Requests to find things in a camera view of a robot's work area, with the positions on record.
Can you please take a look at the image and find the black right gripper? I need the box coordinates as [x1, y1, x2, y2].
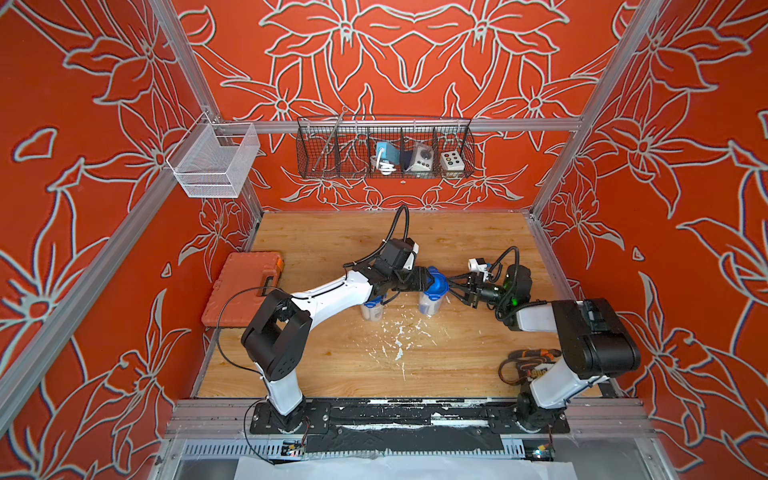
[445, 276, 513, 313]

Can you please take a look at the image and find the clear container blue lid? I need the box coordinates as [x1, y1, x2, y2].
[361, 296, 384, 322]
[418, 266, 450, 317]

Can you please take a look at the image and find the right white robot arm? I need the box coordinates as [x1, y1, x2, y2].
[448, 265, 641, 431]

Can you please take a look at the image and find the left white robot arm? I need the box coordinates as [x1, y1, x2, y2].
[241, 266, 436, 417]

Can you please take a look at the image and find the white round dial device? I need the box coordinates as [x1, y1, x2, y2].
[405, 143, 434, 178]

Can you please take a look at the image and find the white button box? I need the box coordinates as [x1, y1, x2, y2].
[440, 150, 466, 179]

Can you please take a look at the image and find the blue white item in basket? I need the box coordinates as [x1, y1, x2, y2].
[371, 141, 400, 176]

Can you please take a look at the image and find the red plastic tool case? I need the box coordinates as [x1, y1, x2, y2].
[201, 251, 284, 328]

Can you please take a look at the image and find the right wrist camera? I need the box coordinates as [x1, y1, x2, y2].
[468, 258, 491, 281]

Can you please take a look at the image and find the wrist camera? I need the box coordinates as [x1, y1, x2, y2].
[468, 258, 491, 281]
[377, 238, 419, 272]

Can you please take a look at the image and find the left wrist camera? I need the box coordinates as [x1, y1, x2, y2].
[377, 238, 419, 272]

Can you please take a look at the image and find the black wire wall basket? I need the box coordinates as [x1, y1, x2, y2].
[296, 114, 476, 180]

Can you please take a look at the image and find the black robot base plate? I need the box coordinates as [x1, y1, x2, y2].
[246, 398, 571, 434]

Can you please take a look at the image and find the clear acrylic wall bin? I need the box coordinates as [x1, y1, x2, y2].
[167, 124, 261, 199]

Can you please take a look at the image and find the aluminium frame corner post right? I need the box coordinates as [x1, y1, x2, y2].
[530, 0, 663, 220]

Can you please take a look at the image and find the aluminium frame corner post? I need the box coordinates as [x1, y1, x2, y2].
[530, 0, 663, 220]
[150, 1, 263, 222]

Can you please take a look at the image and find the aluminium frame corner post left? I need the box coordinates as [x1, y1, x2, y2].
[150, 1, 263, 222]

